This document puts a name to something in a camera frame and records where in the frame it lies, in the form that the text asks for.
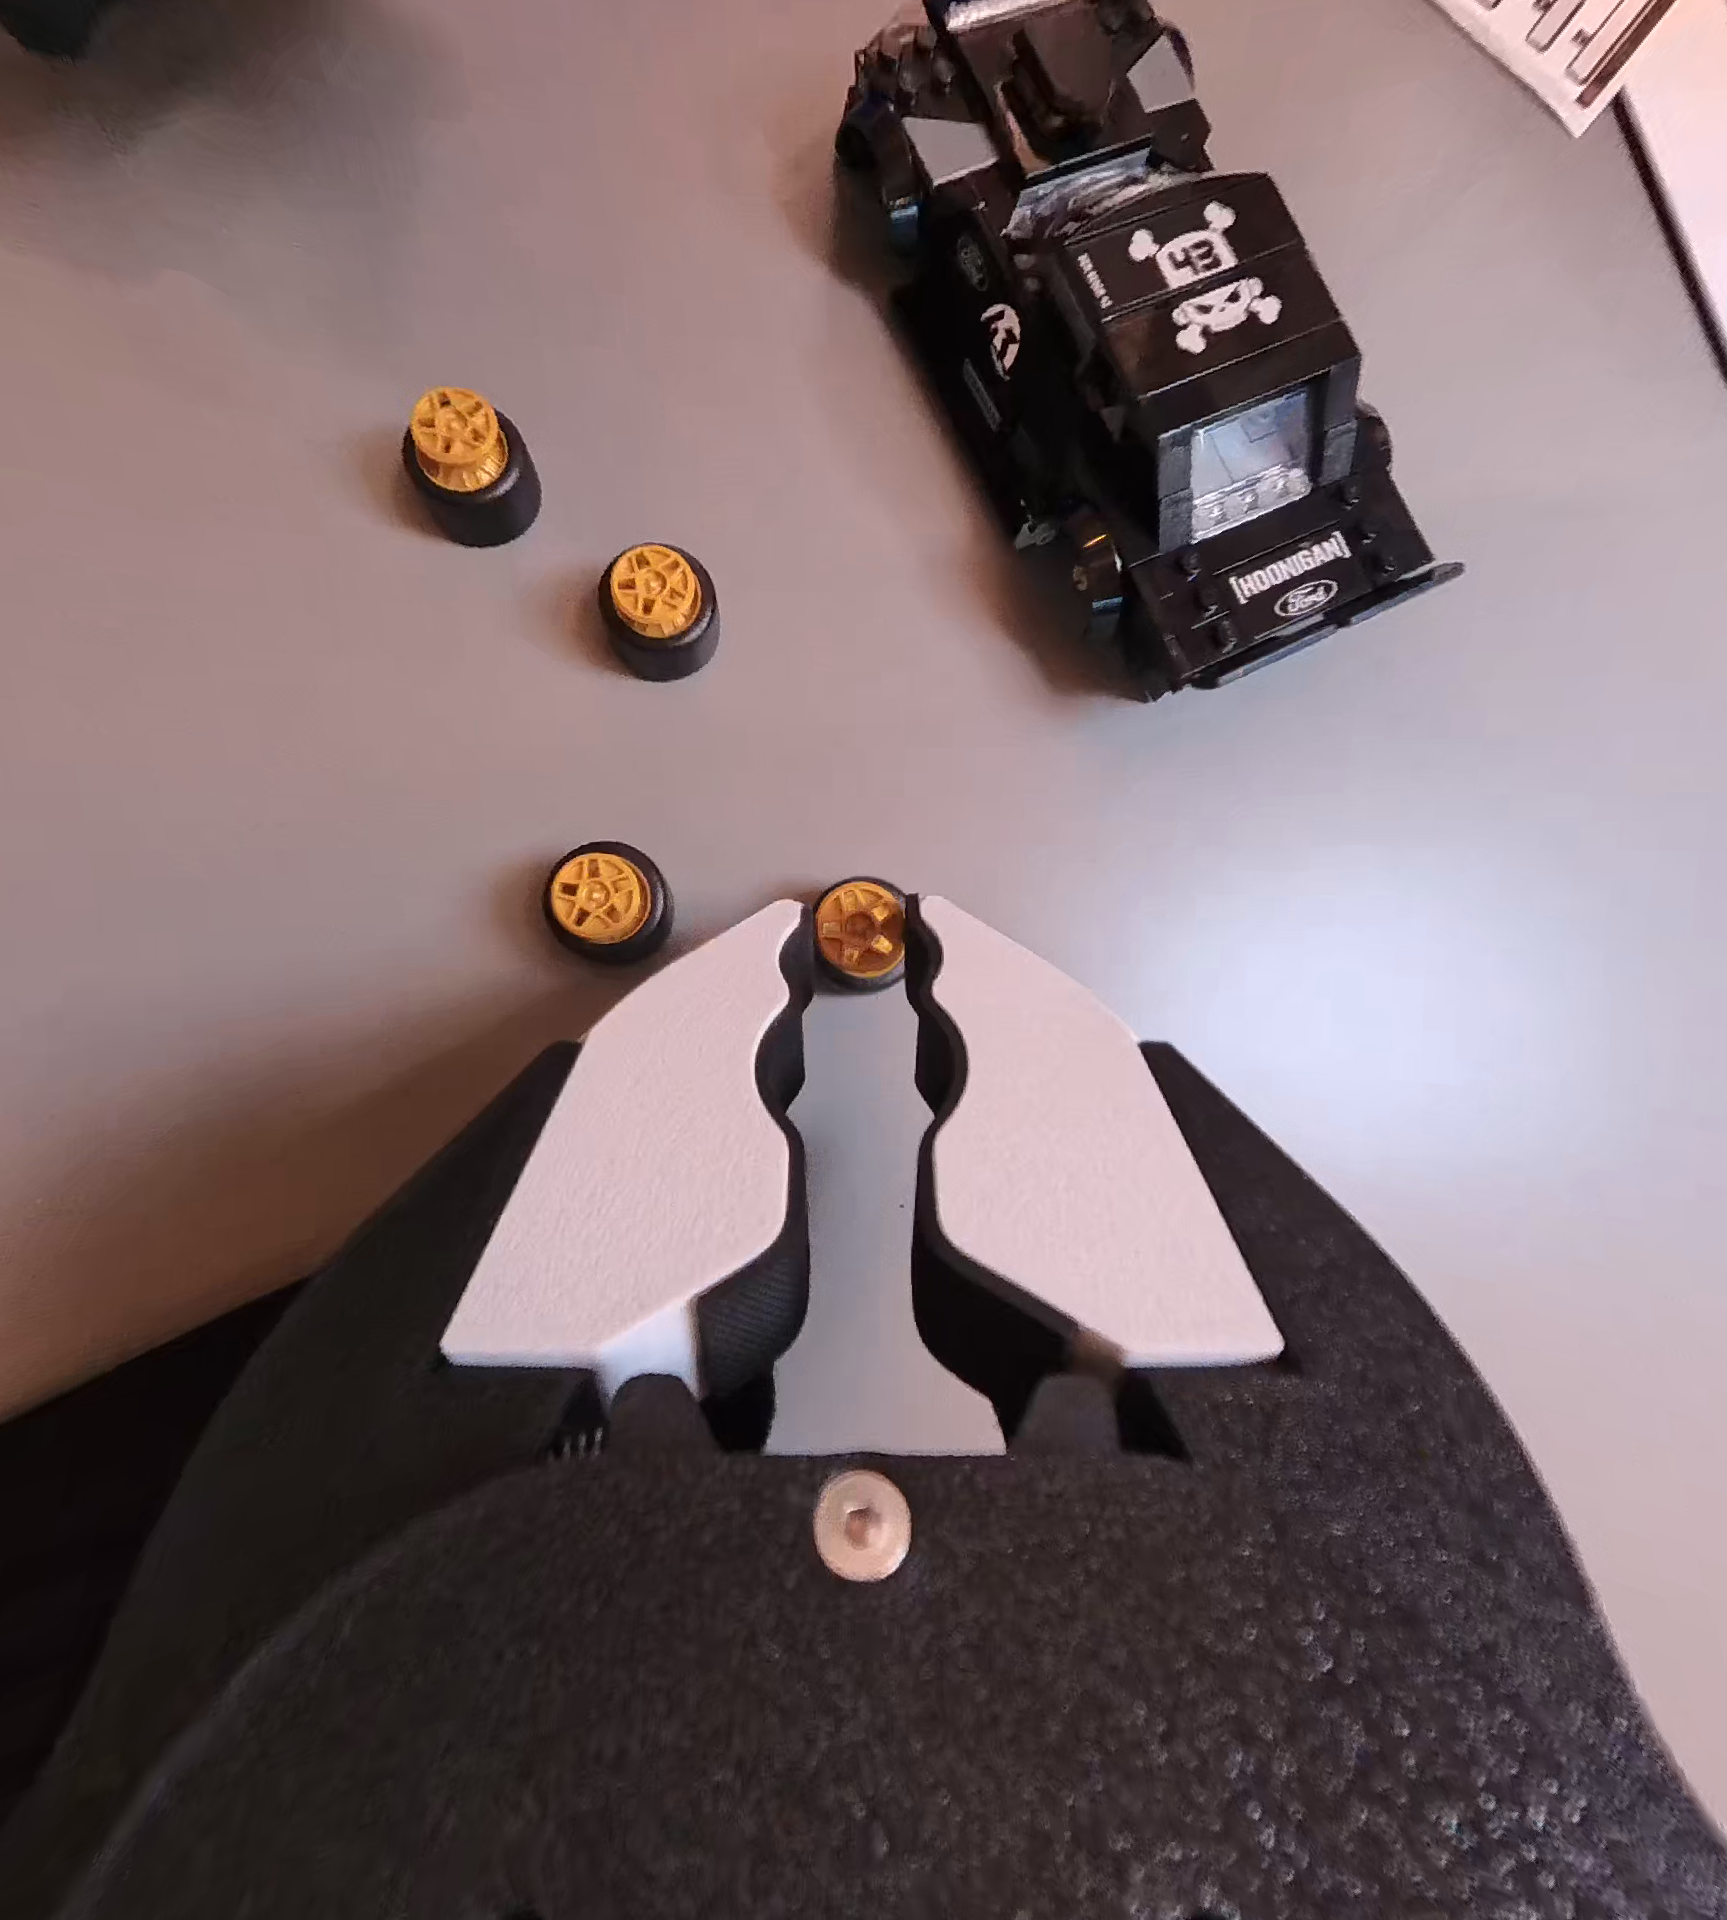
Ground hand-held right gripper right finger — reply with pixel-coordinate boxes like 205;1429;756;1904
902;890;1285;1412

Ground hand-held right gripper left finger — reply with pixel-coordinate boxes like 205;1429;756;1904
444;893;815;1397

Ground black lego wheel gold hub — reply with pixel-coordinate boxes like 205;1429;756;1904
542;843;676;966
401;385;542;548
815;877;920;983
595;541;723;682

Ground black lego car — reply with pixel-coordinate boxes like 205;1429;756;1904
835;0;1465;696

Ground white sticker sheet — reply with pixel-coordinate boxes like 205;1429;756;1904
1433;0;1691;137

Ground black dimpled wrist rest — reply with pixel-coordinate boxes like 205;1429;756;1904
0;0;138;57

